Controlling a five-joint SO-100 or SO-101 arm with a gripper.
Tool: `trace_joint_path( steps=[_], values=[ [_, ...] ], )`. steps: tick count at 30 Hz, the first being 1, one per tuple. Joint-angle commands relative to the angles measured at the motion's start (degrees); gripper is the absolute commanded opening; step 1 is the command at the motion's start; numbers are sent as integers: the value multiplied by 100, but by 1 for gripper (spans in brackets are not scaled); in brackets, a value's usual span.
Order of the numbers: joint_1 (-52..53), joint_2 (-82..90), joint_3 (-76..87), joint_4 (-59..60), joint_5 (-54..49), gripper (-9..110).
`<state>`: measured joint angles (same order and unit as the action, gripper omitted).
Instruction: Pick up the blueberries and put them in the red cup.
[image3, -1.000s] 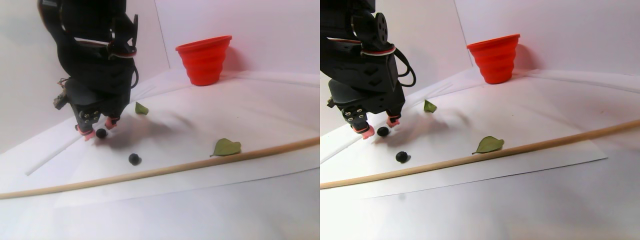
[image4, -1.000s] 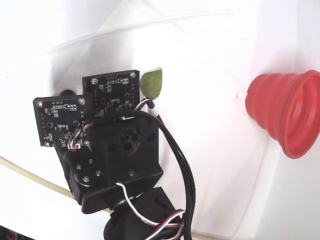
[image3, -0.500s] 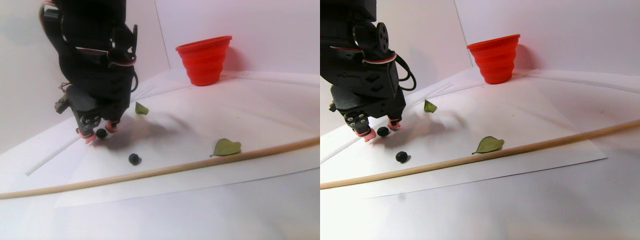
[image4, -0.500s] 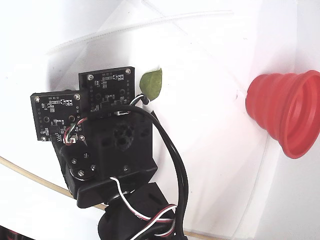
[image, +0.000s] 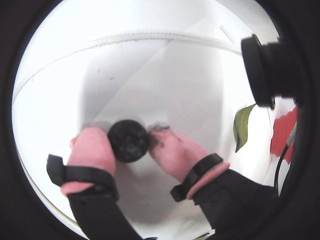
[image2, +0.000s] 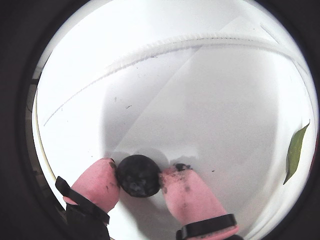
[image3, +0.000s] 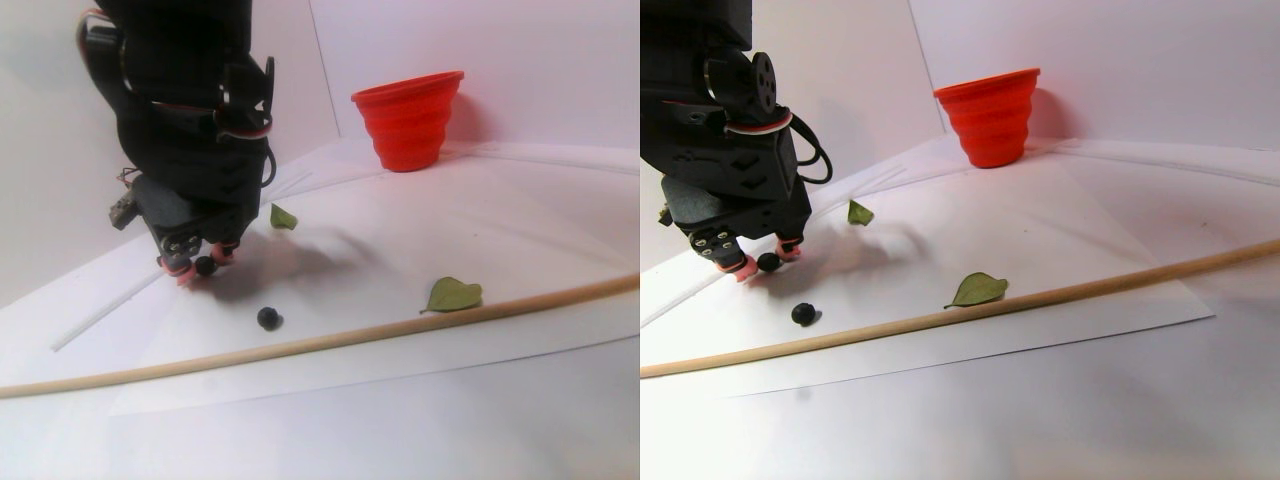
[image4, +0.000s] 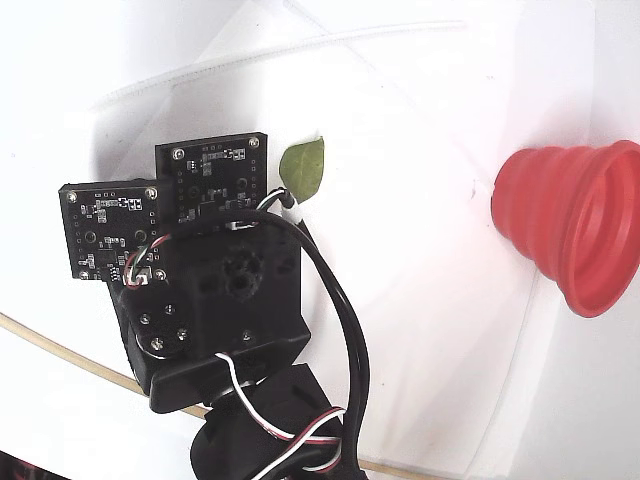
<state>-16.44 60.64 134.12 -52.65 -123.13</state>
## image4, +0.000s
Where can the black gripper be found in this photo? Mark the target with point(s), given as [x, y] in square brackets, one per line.
[227, 305]

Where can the red collapsible silicone cup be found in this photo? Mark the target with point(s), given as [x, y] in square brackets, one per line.
[550, 225]

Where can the dark green flat leaf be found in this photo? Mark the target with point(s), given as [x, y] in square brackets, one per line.
[305, 165]

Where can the long wooden stick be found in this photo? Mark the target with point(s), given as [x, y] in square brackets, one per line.
[65, 354]

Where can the white paper sheet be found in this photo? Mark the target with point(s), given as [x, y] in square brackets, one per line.
[400, 250]

